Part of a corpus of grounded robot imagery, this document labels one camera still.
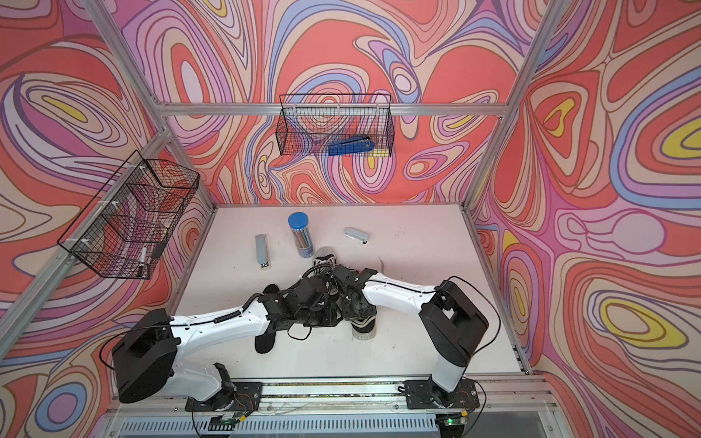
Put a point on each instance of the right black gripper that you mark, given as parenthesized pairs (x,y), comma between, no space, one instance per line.
(349,315)

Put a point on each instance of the black wire basket back wall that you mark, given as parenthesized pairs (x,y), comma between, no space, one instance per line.
(309,122)

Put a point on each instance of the blue capped pencil tube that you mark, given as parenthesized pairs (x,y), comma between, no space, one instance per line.
(299,226)

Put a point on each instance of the grey remote control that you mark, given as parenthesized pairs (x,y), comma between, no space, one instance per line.
(262,254)

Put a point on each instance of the black wire basket left wall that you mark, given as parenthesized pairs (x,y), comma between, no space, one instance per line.
(141,205)

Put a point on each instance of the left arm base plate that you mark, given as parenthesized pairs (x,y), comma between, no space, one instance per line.
(244,397)

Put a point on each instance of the black insole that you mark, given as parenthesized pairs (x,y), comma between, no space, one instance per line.
(265,343)

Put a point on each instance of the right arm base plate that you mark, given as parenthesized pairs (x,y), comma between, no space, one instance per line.
(424,394)

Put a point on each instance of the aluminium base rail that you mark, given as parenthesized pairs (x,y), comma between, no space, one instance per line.
(502,406)

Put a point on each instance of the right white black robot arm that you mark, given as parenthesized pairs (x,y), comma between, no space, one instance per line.
(452,321)

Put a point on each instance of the black wire basket wall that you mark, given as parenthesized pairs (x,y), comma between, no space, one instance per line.
(141,205)
(309,122)

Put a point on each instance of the blue object in basket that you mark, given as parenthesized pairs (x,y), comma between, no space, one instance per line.
(350,146)

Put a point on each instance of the grey blue stapler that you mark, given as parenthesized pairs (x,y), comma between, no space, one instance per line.
(357,235)

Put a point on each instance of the marker pen in basket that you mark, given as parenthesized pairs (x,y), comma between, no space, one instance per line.
(142,262)

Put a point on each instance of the black white sneaker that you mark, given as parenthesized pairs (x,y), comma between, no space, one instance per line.
(324,259)
(364,329)

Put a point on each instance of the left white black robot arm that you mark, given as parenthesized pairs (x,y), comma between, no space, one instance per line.
(153,357)

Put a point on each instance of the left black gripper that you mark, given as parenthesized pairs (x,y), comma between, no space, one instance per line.
(332,315)

